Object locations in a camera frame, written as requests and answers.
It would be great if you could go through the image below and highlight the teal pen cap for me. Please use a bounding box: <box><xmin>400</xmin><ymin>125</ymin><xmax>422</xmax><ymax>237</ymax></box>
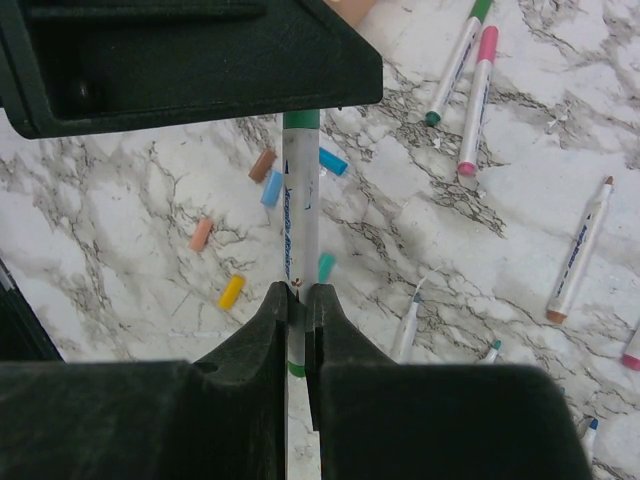
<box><xmin>318</xmin><ymin>252</ymin><xmax>336</xmax><ymax>284</ymax></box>

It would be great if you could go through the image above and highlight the blue marker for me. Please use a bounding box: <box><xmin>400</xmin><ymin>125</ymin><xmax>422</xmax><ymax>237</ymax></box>
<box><xmin>581</xmin><ymin>417</ymin><xmax>599</xmax><ymax>454</ymax></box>

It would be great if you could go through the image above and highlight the yellow pen cap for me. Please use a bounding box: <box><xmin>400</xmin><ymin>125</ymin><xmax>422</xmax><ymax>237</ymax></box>
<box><xmin>218</xmin><ymin>275</ymin><xmax>246</xmax><ymax>310</ymax></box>

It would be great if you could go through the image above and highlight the peach pen cap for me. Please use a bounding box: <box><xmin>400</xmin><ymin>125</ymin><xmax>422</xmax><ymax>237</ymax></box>
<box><xmin>189</xmin><ymin>217</ymin><xmax>213</xmax><ymax>252</ymax></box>

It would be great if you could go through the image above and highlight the pink cap marker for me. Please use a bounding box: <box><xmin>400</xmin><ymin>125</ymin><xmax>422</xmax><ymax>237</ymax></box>
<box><xmin>457</xmin><ymin>26</ymin><xmax>499</xmax><ymax>177</ymax></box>

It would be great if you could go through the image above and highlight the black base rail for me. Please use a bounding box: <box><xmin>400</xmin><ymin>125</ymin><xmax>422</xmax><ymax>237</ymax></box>
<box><xmin>0</xmin><ymin>263</ymin><xmax>62</xmax><ymax>362</ymax></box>

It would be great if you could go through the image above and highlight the light blue pen cap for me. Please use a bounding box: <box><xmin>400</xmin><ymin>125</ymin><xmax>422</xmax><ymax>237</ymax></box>
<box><xmin>261</xmin><ymin>170</ymin><xmax>283</xmax><ymax>208</ymax></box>

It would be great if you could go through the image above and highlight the teal cap marker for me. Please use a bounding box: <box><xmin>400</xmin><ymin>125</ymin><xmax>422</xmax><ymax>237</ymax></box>
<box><xmin>480</xmin><ymin>340</ymin><xmax>502</xmax><ymax>364</ymax></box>

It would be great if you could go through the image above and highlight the peach plastic file organizer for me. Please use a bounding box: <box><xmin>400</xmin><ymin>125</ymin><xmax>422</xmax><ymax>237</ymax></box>
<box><xmin>325</xmin><ymin>0</ymin><xmax>377</xmax><ymax>27</ymax></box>

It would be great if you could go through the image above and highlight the brown pen cap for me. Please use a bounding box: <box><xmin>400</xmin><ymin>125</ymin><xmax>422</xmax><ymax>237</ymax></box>
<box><xmin>248</xmin><ymin>148</ymin><xmax>276</xmax><ymax>183</ymax></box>

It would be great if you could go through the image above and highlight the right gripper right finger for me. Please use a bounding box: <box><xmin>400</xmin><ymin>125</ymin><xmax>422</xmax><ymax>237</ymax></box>
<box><xmin>306</xmin><ymin>285</ymin><xmax>591</xmax><ymax>479</ymax></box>

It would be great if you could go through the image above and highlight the grey cap marker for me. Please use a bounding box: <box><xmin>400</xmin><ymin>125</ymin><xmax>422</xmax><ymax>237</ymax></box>
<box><xmin>390</xmin><ymin>293</ymin><xmax>421</xmax><ymax>364</ymax></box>

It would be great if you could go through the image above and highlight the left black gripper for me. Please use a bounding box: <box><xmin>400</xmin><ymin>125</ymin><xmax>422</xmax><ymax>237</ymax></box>
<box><xmin>1</xmin><ymin>1</ymin><xmax>383</xmax><ymax>139</ymax></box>

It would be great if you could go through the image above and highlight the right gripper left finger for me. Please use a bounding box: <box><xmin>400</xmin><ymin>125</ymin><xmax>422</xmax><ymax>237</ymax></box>
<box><xmin>1</xmin><ymin>282</ymin><xmax>290</xmax><ymax>479</ymax></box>

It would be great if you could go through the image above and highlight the peach cap marker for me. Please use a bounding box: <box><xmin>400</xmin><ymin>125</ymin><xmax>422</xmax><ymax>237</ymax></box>
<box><xmin>546</xmin><ymin>176</ymin><xmax>614</xmax><ymax>324</ymax></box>

